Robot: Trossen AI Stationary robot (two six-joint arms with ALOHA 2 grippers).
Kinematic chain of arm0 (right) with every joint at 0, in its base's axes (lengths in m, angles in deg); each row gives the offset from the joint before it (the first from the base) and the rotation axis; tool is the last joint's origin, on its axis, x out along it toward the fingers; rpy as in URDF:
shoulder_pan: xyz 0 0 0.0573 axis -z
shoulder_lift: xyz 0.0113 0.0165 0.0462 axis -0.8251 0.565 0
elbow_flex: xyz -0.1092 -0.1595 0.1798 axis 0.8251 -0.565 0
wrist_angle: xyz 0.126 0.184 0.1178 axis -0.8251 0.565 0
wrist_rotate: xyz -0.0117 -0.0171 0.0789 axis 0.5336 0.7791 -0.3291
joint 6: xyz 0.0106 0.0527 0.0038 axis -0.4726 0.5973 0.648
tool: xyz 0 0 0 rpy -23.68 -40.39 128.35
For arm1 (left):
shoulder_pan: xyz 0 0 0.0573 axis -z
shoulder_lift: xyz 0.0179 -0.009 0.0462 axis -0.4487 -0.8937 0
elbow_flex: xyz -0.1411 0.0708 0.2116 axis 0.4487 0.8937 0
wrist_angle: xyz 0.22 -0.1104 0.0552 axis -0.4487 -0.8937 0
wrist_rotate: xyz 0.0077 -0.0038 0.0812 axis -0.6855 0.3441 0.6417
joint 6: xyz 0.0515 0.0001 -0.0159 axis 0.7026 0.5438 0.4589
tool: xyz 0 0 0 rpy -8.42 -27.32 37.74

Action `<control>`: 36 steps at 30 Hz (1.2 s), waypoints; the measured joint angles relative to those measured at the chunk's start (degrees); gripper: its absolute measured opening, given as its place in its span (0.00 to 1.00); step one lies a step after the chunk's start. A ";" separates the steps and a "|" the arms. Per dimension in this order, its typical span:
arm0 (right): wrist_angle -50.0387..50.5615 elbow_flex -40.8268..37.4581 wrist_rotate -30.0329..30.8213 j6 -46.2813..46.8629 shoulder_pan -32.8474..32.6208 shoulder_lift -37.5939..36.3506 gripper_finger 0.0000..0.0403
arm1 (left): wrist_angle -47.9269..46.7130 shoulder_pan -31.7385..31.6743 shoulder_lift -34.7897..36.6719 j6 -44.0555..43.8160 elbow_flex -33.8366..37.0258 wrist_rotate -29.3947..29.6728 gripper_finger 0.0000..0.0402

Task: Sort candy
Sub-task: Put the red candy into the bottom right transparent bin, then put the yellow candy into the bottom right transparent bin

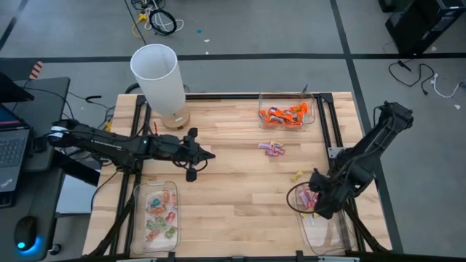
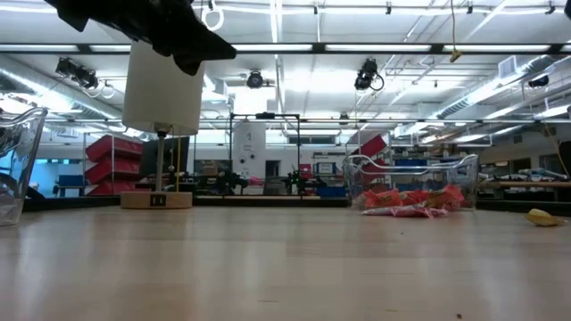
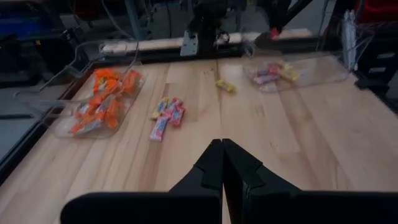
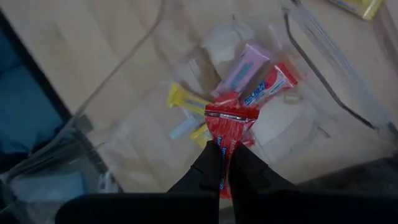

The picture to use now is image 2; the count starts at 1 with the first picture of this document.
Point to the wooden background table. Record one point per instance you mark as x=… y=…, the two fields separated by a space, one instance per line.
x=526 y=184

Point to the black round ceiling device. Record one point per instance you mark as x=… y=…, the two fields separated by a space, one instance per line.
x=255 y=79

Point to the black background robot arm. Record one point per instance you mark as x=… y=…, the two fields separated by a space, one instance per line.
x=296 y=178
x=225 y=182

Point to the white cylinder lamp wooden base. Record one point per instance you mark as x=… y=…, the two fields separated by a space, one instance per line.
x=160 y=98

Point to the black monitor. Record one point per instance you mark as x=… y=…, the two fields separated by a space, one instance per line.
x=176 y=156

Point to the tilted red storage bin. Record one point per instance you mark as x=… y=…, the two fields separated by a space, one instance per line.
x=370 y=146

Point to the black metal background frame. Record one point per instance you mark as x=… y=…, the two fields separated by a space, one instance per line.
x=265 y=116

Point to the white cylinder column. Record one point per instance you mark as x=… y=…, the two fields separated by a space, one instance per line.
x=249 y=149

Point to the yellow candy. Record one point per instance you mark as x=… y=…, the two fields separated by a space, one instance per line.
x=542 y=217

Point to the pink red candy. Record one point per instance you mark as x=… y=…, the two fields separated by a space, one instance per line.
x=438 y=212

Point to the blue background bench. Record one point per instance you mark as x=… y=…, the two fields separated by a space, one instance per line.
x=69 y=183

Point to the clear plastic bin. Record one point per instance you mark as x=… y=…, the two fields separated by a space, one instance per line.
x=464 y=174
x=20 y=169

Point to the black overhead frame beam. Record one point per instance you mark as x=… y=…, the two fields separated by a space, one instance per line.
x=357 y=48

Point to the white ceiling vent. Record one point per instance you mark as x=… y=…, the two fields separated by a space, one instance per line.
x=507 y=67

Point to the black overhead camera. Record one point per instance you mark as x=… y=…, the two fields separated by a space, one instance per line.
x=366 y=73

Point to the black ceiling spotlights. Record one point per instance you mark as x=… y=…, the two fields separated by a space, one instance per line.
x=78 y=73

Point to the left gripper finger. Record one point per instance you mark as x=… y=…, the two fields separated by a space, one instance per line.
x=189 y=66
x=201 y=42

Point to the blue storage bin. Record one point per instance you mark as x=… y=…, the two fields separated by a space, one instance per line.
x=332 y=191

